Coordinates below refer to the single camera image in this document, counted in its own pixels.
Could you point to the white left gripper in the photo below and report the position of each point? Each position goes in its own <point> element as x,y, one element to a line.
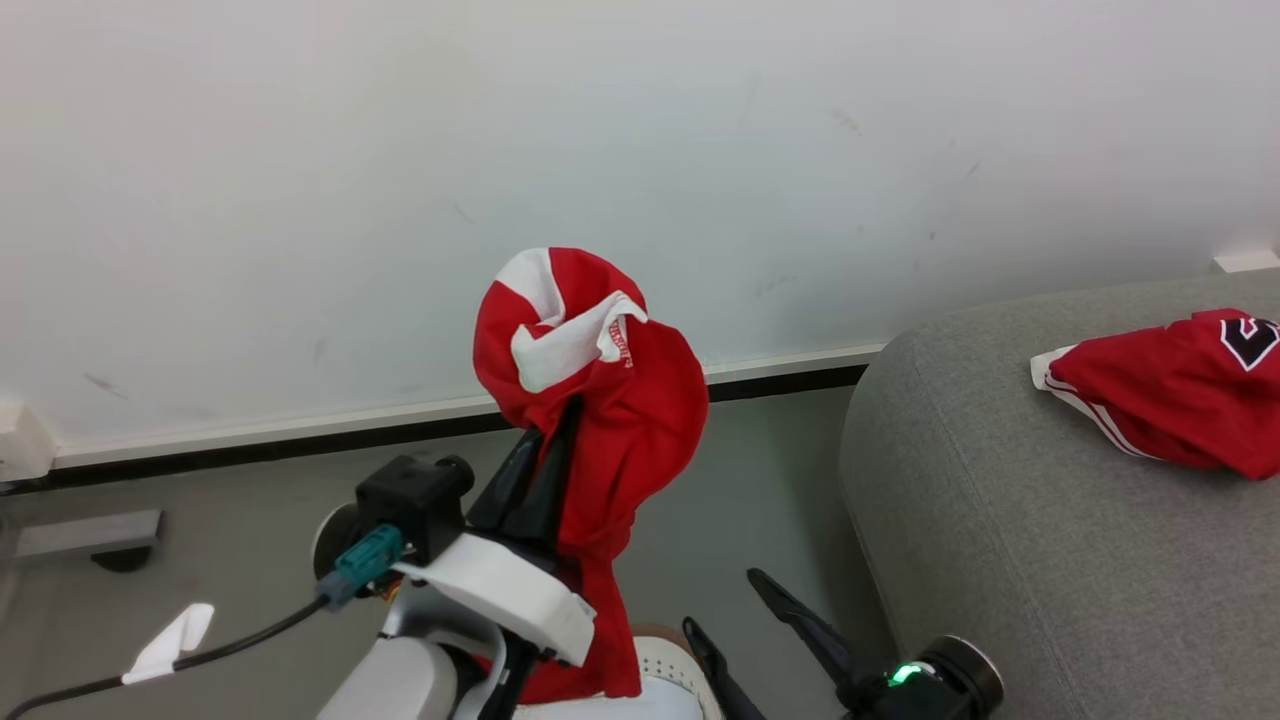
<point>510,595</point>

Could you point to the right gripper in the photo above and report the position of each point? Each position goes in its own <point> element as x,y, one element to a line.
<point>935,685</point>

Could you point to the red and white shirt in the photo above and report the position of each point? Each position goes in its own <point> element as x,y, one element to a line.
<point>640,420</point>

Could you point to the red jersey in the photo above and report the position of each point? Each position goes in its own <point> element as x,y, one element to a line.
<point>1170,400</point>

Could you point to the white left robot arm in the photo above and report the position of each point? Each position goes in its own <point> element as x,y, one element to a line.
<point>400,685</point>

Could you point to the grey fabric sofa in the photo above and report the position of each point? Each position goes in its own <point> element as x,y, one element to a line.
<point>1000,550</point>

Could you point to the cream perforated laundry basket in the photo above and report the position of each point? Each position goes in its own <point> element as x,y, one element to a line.
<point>665,670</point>

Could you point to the white and black baseboard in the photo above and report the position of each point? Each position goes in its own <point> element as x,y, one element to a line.
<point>300,425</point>

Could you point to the grey metal foot bar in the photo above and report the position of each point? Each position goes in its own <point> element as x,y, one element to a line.
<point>85,535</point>

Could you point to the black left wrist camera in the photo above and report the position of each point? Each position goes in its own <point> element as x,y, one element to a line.
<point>415,500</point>

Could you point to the white wall socket box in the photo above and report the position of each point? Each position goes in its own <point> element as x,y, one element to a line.
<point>20,440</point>

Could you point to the small white wall box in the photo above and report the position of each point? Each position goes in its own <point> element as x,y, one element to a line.
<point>1246,262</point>

